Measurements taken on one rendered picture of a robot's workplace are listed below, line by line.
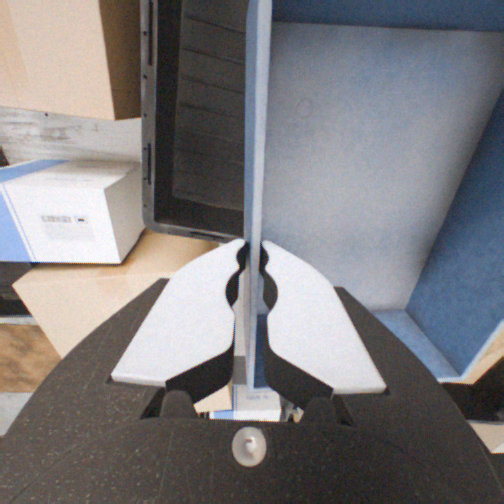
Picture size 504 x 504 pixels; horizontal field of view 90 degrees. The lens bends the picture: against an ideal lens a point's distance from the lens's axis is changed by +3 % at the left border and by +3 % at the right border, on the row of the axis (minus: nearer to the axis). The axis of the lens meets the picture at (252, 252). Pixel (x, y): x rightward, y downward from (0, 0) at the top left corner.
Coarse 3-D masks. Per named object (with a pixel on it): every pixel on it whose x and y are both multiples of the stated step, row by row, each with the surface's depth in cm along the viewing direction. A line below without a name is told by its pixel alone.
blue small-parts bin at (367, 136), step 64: (256, 0) 7; (320, 0) 10; (384, 0) 9; (448, 0) 9; (256, 64) 8; (320, 64) 13; (384, 64) 13; (448, 64) 14; (256, 128) 9; (320, 128) 15; (384, 128) 15; (448, 128) 15; (256, 192) 10; (320, 192) 17; (384, 192) 17; (448, 192) 17; (256, 256) 11; (320, 256) 19; (384, 256) 20; (448, 256) 18; (256, 320) 13; (384, 320) 22; (448, 320) 18; (256, 384) 16
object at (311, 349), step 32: (288, 256) 11; (288, 288) 9; (320, 288) 9; (288, 320) 7; (320, 320) 8; (288, 352) 7; (320, 352) 7; (352, 352) 7; (288, 384) 7; (320, 384) 6; (352, 384) 6; (384, 384) 6
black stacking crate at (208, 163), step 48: (192, 0) 29; (240, 0) 29; (192, 48) 31; (240, 48) 31; (192, 96) 34; (240, 96) 34; (192, 144) 37; (240, 144) 37; (192, 192) 40; (240, 192) 41
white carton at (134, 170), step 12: (24, 168) 42; (36, 168) 42; (48, 168) 42; (60, 168) 43; (72, 168) 43; (84, 168) 43; (96, 168) 44; (108, 168) 44; (120, 168) 45; (132, 168) 45; (132, 180) 45; (132, 192) 45
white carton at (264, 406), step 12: (240, 396) 74; (252, 396) 74; (264, 396) 74; (276, 396) 74; (240, 408) 71; (252, 408) 71; (264, 408) 71; (276, 408) 71; (264, 420) 73; (276, 420) 74
